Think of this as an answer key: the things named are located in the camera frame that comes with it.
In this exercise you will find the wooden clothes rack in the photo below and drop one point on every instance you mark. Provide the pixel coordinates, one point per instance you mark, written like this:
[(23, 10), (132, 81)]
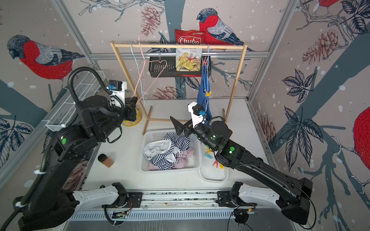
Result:
[(144, 113)]

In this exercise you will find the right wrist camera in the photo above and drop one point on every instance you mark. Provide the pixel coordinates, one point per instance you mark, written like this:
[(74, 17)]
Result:
[(197, 112)]

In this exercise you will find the white wire mesh shelf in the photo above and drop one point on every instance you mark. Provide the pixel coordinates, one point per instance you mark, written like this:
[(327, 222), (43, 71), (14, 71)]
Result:
[(85, 85)]

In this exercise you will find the pink tank top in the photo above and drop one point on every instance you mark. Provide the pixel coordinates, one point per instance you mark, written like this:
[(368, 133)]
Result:
[(181, 164)]

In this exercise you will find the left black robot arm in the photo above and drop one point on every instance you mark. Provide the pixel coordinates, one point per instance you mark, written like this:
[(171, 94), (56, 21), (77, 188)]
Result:
[(47, 204)]

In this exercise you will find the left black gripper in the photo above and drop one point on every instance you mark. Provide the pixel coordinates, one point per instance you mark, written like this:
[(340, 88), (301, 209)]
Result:
[(130, 105)]

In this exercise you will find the striped tank top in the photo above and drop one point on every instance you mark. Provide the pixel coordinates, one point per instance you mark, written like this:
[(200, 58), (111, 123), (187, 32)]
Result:
[(165, 152)]

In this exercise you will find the brown box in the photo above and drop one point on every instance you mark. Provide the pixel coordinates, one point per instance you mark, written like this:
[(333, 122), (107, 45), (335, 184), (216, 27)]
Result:
[(105, 160)]

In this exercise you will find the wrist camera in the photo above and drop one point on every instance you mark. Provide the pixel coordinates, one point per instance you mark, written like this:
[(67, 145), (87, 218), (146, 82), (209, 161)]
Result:
[(118, 89), (197, 112)]

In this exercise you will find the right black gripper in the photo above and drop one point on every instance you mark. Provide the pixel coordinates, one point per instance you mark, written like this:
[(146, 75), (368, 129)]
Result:
[(181, 128)]

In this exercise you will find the blue tank top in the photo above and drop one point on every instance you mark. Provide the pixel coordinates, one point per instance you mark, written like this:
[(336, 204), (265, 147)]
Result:
[(205, 101)]

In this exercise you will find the red clothespin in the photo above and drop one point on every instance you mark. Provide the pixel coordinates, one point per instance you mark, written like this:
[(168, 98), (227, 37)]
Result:
[(205, 61), (215, 163)]

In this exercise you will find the white perforated basket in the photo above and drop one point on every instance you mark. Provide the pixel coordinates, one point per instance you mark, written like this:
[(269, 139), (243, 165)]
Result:
[(151, 136)]

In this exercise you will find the white plastic tray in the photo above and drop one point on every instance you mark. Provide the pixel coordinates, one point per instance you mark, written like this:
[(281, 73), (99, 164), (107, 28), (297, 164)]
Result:
[(210, 173)]

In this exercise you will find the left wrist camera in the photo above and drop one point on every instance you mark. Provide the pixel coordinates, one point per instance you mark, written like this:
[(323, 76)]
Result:
[(118, 89)]

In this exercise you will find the pink wire hanger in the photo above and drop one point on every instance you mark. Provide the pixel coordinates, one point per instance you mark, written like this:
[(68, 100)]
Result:
[(147, 62)]

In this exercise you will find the black wall basket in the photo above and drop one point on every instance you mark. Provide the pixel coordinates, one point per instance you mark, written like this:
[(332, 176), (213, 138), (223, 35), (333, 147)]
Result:
[(157, 64)]

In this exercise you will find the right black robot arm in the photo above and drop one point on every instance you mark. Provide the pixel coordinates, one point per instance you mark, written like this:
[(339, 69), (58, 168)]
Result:
[(294, 194)]

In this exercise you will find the white wire hanger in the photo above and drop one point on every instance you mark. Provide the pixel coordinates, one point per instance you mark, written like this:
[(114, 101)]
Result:
[(139, 87)]

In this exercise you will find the red chips bag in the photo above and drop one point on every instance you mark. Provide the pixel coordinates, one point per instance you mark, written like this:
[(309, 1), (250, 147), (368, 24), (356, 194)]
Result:
[(189, 59)]

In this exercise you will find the yellow steamer with buns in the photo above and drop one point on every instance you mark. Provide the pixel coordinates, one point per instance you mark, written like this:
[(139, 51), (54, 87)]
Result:
[(138, 119)]

